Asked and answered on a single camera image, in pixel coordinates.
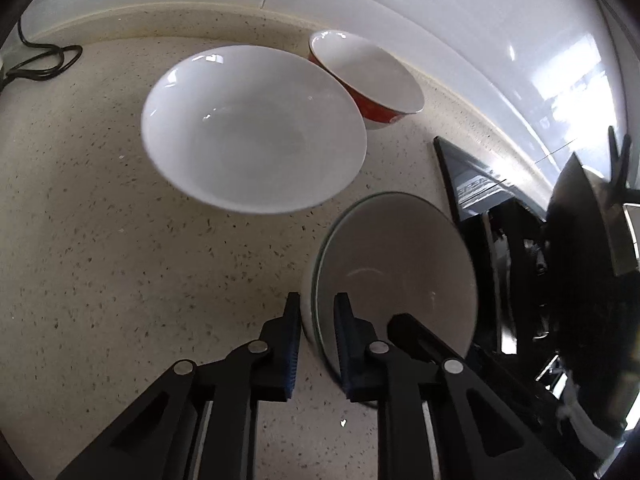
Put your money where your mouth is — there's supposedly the white plate grey rim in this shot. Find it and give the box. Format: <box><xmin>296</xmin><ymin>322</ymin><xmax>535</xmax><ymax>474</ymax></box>
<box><xmin>300</xmin><ymin>192</ymin><xmax>478</xmax><ymax>379</ymax></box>

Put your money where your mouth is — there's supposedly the red white bowl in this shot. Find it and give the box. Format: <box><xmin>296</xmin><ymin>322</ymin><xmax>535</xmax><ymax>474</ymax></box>
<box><xmin>308</xmin><ymin>29</ymin><xmax>425</xmax><ymax>129</ymax></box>

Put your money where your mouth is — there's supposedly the black stove top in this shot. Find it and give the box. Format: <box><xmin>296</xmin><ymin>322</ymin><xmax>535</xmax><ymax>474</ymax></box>
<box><xmin>434</xmin><ymin>136</ymin><xmax>555</xmax><ymax>366</ymax></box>

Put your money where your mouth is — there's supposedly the black power cable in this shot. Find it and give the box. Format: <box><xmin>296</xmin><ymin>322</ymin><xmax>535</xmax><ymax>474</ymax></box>
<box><xmin>0</xmin><ymin>19</ymin><xmax>85</xmax><ymax>92</ymax></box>

